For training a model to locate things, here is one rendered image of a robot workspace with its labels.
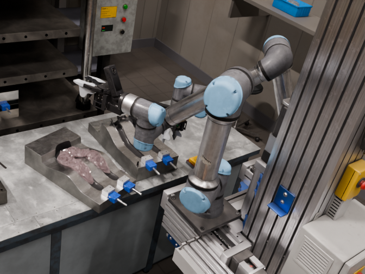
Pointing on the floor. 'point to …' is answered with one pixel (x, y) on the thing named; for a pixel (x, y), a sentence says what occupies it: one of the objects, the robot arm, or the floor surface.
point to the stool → (248, 118)
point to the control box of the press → (109, 31)
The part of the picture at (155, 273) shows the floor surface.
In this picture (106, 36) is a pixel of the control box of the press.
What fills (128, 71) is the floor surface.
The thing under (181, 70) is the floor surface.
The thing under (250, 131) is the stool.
